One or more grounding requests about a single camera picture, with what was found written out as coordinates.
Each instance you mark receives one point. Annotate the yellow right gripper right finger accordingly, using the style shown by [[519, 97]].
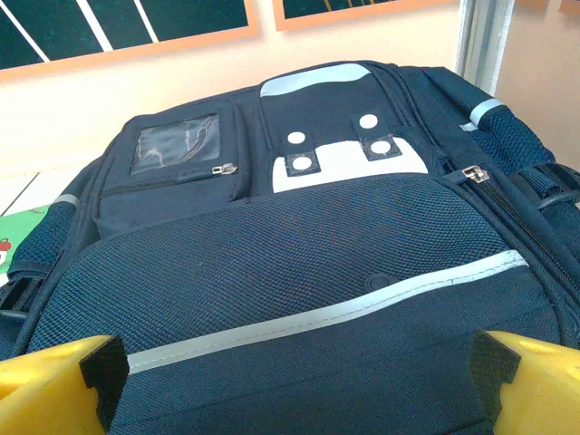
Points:
[[539, 389]]

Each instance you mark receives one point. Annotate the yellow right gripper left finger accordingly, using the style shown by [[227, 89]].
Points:
[[45, 389]]

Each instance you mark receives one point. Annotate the navy blue backpack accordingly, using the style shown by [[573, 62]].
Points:
[[272, 254]]

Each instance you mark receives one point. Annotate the aluminium corner post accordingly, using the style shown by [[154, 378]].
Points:
[[480, 45]]

